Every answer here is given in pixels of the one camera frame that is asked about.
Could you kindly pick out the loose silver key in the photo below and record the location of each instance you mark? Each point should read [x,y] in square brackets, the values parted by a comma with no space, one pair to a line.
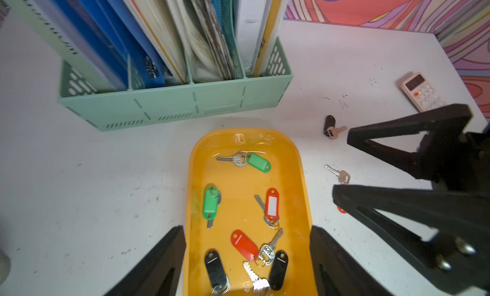
[343,176]

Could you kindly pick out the key with green square-ish tag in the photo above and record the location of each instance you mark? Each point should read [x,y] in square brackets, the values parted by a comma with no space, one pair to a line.
[242,159]

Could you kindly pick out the key with long green tag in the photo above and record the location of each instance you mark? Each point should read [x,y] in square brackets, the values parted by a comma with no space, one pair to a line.
[212,199]

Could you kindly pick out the yellow plastic storage tray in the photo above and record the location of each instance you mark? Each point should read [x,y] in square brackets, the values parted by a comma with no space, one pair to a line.
[239,210]

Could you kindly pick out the green file organizer rack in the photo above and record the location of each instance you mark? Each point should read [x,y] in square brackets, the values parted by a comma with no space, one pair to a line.
[129,63]

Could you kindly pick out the pink calculator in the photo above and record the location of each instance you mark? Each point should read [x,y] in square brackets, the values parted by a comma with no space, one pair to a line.
[421,93]

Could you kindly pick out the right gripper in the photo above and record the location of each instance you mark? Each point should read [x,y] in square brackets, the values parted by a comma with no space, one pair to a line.
[442,233]

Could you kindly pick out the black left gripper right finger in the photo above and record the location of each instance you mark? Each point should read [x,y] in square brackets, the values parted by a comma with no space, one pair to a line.
[336,272]

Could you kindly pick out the key with black tag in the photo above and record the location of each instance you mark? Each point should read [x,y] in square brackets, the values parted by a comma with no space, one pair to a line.
[262,286]
[219,281]
[330,129]

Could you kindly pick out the key with red window tag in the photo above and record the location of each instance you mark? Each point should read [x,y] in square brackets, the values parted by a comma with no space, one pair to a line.
[270,208]

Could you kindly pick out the key with red solid tag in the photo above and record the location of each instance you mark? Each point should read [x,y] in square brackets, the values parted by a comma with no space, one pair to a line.
[251,252]

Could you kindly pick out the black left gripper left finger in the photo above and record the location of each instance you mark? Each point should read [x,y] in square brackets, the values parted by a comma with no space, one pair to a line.
[158,272]

